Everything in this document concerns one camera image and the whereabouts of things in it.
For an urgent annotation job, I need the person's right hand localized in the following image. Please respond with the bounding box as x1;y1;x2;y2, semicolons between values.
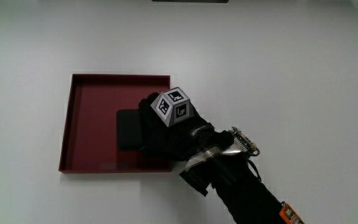
137;86;215;162

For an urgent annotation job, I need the black battery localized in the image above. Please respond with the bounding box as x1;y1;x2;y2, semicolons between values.
116;109;145;152

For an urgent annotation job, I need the dark red square plate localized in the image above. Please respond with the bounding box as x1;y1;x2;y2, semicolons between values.
58;73;172;174

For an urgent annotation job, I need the person's right forearm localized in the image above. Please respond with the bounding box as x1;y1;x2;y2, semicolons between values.
179;126;306;224

